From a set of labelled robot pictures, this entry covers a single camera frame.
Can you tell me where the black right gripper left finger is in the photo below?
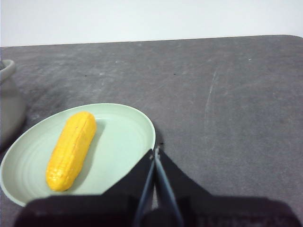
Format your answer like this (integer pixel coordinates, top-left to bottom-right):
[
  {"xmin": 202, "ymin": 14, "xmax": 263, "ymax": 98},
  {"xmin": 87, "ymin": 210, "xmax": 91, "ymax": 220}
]
[{"xmin": 13, "ymin": 148, "xmax": 156, "ymax": 227}]

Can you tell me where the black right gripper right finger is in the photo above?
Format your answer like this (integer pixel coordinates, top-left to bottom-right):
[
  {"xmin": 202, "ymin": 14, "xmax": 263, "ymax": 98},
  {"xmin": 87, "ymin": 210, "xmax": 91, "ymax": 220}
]
[{"xmin": 155, "ymin": 148, "xmax": 303, "ymax": 227}]

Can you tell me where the yellow corn cob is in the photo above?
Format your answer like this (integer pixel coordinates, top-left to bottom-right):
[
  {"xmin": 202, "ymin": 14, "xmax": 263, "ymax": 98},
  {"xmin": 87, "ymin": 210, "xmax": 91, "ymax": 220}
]
[{"xmin": 45, "ymin": 111, "xmax": 98, "ymax": 192}]

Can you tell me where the pale green round plate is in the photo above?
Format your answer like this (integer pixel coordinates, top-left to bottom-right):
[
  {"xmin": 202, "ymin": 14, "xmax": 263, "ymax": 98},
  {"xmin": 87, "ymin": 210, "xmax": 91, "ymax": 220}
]
[{"xmin": 0, "ymin": 102, "xmax": 157, "ymax": 208}]

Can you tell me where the pale green electric steamer pot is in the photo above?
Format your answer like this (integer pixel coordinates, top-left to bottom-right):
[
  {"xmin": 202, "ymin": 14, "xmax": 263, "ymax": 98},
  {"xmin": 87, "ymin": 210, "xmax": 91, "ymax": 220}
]
[{"xmin": 0, "ymin": 59, "xmax": 27, "ymax": 152}]

